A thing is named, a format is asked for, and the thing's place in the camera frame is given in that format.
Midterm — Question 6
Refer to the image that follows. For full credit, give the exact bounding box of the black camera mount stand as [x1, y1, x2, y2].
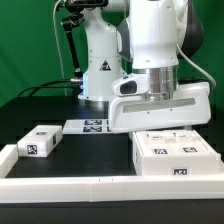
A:
[56, 0, 108, 78]

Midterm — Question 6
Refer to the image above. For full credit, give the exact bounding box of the grey hanging cable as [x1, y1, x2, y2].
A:
[52, 0, 68, 96]

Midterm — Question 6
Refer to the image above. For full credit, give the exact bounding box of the white door panel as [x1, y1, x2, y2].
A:
[133, 131, 174, 159]
[168, 130, 221, 159]

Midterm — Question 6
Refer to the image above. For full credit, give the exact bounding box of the white U-shaped workspace frame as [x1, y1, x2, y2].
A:
[0, 144, 224, 203]

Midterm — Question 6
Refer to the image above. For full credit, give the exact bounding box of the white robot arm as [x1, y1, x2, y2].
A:
[65, 0, 211, 133]

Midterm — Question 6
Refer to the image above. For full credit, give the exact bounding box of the white cabinet top block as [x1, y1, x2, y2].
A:
[17, 125, 63, 157]

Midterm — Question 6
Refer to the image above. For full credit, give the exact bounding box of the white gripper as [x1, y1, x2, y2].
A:
[108, 66, 211, 133]

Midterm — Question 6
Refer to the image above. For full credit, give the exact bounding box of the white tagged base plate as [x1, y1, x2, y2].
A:
[63, 119, 110, 134]

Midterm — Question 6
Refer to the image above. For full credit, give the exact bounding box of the white cabinet body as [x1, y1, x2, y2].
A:
[132, 130, 224, 176]

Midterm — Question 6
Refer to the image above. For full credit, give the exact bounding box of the black cable bundle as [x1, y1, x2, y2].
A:
[17, 77, 84, 98]

